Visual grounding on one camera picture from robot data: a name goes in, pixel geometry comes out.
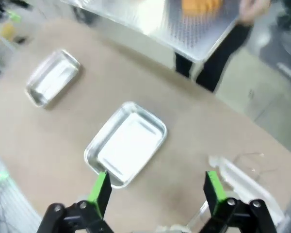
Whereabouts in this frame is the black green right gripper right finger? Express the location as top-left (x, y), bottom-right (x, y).
top-left (200, 170), bottom-right (279, 233)

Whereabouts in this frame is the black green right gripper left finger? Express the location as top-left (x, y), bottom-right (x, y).
top-left (36, 171), bottom-right (113, 233)

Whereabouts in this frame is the clear lid with white clips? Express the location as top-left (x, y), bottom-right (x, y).
top-left (208, 154), bottom-right (286, 220)
top-left (157, 200), bottom-right (212, 233)

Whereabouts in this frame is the perforated metal baking tray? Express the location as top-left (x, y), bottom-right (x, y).
top-left (60, 0), bottom-right (241, 63)

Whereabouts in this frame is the golden croissant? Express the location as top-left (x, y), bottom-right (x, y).
top-left (180, 0), bottom-right (222, 17)

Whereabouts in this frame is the person's left hand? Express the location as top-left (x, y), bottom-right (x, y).
top-left (241, 0), bottom-right (285, 26)

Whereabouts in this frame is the rectangular steel container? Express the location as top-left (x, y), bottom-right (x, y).
top-left (83, 101), bottom-right (167, 189)
top-left (25, 49), bottom-right (81, 109)

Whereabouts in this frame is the person in black clothes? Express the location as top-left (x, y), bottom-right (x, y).
top-left (173, 23), bottom-right (248, 93)

